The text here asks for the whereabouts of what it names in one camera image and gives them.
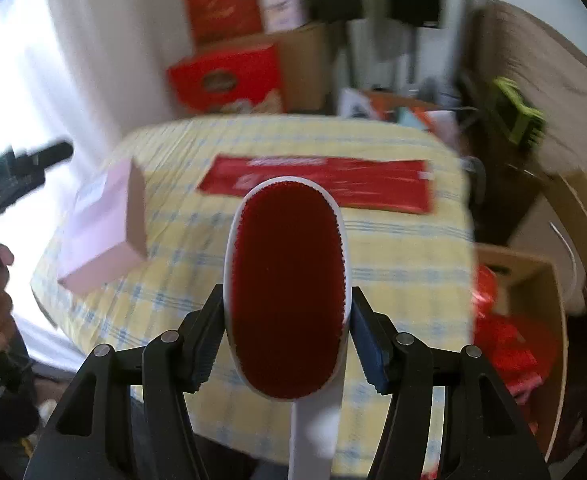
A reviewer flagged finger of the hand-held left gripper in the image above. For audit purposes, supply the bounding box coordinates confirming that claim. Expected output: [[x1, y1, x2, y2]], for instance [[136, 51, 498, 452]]
[[10, 141, 74, 188]]

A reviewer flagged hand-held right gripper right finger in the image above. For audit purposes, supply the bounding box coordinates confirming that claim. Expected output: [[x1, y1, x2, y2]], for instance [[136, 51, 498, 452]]
[[352, 287, 549, 480]]

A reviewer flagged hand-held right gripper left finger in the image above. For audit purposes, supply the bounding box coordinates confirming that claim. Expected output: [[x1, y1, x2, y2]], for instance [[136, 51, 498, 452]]
[[23, 285, 224, 480]]

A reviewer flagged red lint brush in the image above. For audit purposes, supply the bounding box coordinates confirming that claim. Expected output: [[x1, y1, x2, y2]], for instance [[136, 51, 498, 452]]
[[223, 177, 351, 480]]

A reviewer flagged pink box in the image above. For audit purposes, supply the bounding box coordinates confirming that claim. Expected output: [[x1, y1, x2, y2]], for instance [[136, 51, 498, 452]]
[[56, 157, 149, 297]]

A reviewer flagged white curtain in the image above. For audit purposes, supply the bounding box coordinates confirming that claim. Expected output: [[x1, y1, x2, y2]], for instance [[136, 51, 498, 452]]
[[0, 0, 189, 411]]

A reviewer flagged yellow checked tablecloth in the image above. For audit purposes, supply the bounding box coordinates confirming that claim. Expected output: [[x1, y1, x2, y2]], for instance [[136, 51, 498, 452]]
[[29, 114, 477, 476]]

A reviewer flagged long red envelope packet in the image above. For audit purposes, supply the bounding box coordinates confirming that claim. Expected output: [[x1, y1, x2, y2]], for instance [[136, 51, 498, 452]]
[[197, 155, 437, 216]]

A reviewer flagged red cookie gift box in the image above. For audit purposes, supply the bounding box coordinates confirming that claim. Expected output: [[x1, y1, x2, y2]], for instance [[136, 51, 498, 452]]
[[167, 44, 285, 115]]

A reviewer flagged red tea gift bag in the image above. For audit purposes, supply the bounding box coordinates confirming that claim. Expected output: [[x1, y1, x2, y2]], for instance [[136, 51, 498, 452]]
[[180, 0, 269, 46]]

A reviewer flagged cardboard box of snacks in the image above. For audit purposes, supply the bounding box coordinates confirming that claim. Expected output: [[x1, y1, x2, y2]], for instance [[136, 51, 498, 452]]
[[548, 170, 587, 311]]

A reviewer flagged large brown cardboard box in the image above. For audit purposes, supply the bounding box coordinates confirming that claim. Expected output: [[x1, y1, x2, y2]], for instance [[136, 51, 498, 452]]
[[193, 22, 334, 113]]

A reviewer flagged green portable power station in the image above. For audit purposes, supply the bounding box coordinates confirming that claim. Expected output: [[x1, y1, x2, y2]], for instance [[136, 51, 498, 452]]
[[488, 76, 547, 151]]

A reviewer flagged white tissue pack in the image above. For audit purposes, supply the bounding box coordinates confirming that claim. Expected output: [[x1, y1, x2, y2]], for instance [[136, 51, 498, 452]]
[[256, 0, 308, 33]]

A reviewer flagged large beige cushion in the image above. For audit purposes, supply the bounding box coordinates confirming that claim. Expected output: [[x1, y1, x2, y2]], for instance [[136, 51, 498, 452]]
[[473, 0, 587, 176]]

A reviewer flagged brown sofa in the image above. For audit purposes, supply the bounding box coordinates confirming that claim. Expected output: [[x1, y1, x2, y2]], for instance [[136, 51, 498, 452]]
[[453, 0, 587, 181]]

